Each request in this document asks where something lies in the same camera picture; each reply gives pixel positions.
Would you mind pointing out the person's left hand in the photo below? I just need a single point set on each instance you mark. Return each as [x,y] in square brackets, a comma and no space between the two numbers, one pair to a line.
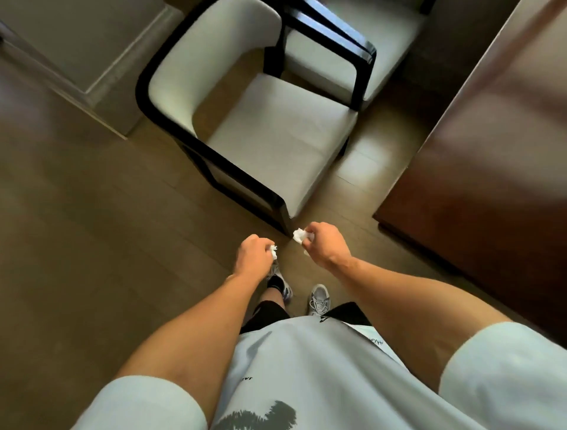
[251,258]

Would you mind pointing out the person's right hand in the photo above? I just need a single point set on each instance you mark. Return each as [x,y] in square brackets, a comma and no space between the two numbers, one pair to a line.
[327,247]

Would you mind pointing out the person's right fingers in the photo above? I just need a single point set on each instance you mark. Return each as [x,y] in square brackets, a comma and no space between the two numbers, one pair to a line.
[309,234]

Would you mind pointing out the person's left fingers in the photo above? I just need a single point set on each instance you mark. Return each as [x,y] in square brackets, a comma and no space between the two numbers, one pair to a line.
[269,250]

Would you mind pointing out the small white tissue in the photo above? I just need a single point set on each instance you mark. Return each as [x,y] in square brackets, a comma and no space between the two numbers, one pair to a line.
[273,251]

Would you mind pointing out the large white tissue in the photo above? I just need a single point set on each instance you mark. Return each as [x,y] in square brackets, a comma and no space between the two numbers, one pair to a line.
[301,236]

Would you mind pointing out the person's right forearm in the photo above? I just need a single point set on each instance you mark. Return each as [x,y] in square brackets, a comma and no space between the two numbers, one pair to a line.
[398,310]

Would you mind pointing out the person's left forearm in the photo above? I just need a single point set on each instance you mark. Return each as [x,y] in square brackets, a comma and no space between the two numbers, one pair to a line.
[195,323]

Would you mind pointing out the black sock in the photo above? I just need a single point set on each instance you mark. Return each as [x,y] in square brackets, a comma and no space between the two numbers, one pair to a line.
[275,282]

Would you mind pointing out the grey left sneaker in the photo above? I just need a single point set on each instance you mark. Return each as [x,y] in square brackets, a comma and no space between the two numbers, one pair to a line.
[280,283]

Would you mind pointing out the grey sneaker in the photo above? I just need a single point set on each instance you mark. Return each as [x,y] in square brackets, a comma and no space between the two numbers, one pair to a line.
[280,283]
[319,299]

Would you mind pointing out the black shorts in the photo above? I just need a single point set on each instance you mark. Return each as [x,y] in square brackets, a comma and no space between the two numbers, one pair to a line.
[283,314]

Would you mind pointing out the grey right sneaker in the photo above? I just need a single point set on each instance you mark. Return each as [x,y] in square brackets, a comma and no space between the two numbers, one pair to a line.
[319,299]

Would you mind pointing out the white printed t-shirt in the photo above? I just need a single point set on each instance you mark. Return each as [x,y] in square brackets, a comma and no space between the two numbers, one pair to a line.
[336,376]

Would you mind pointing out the dark brown wooden table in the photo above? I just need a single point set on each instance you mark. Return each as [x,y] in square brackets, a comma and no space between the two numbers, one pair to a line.
[491,168]

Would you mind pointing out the black frame white cushion chair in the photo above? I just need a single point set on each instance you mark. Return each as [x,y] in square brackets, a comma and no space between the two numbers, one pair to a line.
[359,40]
[257,119]

